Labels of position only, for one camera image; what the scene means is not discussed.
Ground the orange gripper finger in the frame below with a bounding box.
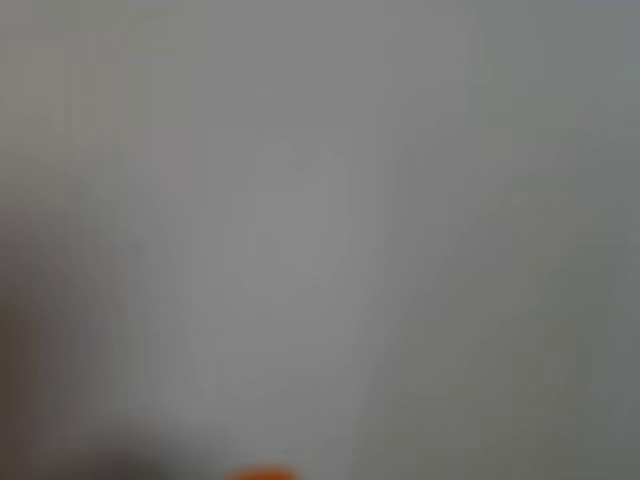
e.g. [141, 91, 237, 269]
[223, 464, 302, 480]

